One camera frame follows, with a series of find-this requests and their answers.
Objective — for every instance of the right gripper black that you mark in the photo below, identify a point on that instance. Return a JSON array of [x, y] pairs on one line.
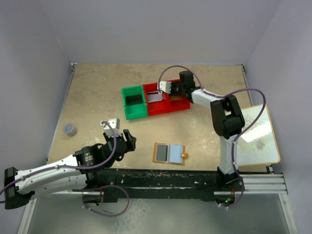
[[174, 88]]

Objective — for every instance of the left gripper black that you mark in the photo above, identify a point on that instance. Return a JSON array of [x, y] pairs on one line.
[[124, 142]]

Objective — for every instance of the red bin with gold card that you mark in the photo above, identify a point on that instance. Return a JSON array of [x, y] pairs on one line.
[[177, 105]]

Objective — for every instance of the green plastic bin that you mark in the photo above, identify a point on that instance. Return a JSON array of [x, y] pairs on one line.
[[134, 111]]

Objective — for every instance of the white board with wooden frame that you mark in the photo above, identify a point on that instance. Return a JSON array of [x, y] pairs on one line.
[[258, 146]]

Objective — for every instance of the red bin with silver card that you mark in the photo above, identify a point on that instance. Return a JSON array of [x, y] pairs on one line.
[[156, 108]]

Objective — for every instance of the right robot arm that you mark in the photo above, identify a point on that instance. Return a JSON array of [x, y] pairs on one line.
[[227, 119]]

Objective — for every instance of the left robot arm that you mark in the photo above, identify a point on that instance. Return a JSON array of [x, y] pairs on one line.
[[76, 171]]

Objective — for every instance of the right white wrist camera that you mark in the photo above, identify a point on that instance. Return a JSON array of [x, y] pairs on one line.
[[165, 87]]

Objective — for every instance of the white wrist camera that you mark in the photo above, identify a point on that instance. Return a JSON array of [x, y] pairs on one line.
[[165, 87], [111, 127]]

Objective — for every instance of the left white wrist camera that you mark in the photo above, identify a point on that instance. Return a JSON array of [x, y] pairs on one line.
[[111, 127]]

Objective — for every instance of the aluminium frame rail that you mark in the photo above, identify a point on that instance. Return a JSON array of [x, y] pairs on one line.
[[256, 183]]

